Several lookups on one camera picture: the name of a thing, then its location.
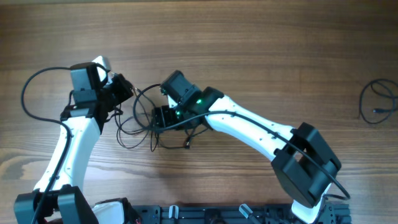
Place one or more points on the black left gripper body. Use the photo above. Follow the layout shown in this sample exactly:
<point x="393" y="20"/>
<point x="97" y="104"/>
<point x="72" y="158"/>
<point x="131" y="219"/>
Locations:
<point x="116" y="93"/>

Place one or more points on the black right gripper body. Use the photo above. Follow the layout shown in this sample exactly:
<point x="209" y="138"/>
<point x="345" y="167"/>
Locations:
<point x="165" y="116"/>

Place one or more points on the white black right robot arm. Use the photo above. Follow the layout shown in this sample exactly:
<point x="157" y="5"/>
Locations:
<point x="303" y="162"/>

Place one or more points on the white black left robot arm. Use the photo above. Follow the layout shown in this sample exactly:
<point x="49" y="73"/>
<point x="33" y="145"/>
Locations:
<point x="92" y="103"/>

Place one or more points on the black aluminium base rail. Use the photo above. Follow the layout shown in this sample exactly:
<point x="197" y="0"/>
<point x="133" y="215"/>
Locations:
<point x="326" y="213"/>

